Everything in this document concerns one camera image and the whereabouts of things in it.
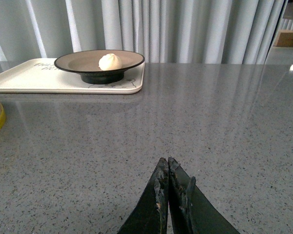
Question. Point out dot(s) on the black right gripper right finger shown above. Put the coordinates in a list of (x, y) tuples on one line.
[(190, 210)]

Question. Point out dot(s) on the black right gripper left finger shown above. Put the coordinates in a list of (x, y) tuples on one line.
[(150, 214)]

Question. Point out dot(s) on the white steamed bun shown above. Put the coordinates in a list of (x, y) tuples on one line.
[(110, 62)]

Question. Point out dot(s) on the white bear print tray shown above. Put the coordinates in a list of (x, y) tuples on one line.
[(41, 76)]

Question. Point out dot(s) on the grey pleated curtain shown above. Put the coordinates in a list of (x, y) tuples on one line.
[(182, 31)]

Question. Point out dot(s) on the brown cardboard box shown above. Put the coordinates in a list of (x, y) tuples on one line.
[(284, 38)]

